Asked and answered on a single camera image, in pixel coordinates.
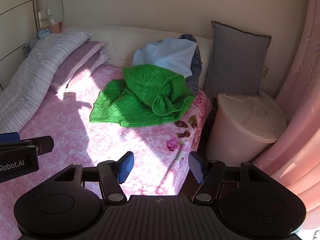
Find oval wall mirror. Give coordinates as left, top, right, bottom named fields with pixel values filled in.
left=47, top=0, right=66, bottom=29

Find small wall shelf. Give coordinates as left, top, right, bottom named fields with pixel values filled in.
left=37, top=9, right=54, bottom=29

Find cream padded headboard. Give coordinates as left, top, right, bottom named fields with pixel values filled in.
left=62, top=26, right=213, bottom=90

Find pink floral blanket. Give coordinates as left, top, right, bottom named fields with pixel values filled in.
left=0, top=64, right=213, bottom=240

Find light blue shirt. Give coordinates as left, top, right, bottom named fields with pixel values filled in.
left=132, top=38, right=198, bottom=78

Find pink curtain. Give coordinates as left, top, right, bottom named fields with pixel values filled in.
left=252, top=0, right=320, bottom=240

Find green knitted vest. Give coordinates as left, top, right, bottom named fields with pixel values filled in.
left=89, top=64, right=196, bottom=127

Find blue jeans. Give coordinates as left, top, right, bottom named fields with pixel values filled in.
left=178, top=34, right=202, bottom=97

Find pink lidded bin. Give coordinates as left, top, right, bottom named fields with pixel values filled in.
left=205, top=90, right=288, bottom=168

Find grey cushion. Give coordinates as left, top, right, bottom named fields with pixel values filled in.
left=205, top=21, right=272, bottom=96

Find striped quilt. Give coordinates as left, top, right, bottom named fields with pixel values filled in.
left=0, top=29, right=92, bottom=134

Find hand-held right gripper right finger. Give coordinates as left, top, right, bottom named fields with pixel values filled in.
left=188, top=151, right=273, bottom=203

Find purple pillow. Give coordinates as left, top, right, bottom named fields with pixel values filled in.
left=50, top=41, right=112, bottom=94

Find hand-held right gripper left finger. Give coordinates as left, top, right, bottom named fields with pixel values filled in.
left=52, top=151, right=135, bottom=203

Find cream wardrobe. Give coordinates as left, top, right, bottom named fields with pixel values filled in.
left=0, top=0, right=40, bottom=88

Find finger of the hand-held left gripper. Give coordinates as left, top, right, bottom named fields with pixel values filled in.
left=0, top=132, right=21, bottom=144
left=0, top=135, right=54, bottom=155

